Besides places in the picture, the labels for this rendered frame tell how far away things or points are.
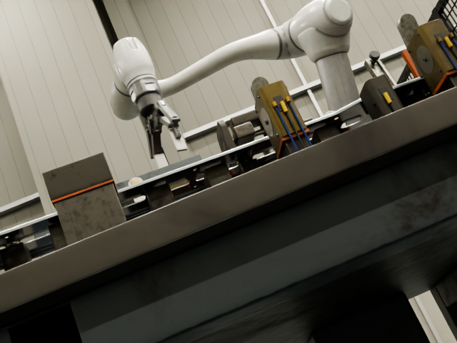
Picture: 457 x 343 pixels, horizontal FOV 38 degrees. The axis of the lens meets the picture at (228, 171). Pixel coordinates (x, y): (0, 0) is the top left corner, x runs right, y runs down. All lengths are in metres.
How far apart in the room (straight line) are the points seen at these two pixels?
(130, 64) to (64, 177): 0.74
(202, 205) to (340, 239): 0.15
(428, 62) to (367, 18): 8.08
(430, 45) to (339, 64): 0.66
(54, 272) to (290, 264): 0.24
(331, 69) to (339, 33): 0.11
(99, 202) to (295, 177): 0.61
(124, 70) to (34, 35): 6.83
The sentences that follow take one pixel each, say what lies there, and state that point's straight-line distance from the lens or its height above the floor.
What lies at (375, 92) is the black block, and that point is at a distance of 1.36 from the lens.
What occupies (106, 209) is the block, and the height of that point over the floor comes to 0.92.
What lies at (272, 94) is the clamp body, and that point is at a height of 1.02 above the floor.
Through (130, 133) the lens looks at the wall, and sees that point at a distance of 7.74.
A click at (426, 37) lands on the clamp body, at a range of 1.41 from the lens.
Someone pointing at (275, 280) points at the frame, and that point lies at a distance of 0.69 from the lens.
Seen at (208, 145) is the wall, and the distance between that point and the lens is 8.54.
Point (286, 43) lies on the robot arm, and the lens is 2.15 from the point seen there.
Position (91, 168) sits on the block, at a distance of 1.26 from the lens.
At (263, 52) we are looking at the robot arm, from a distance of 2.12.
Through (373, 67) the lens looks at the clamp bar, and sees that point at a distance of 1.82.
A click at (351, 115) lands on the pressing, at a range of 1.52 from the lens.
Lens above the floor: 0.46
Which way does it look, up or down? 21 degrees up
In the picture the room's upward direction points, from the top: 24 degrees counter-clockwise
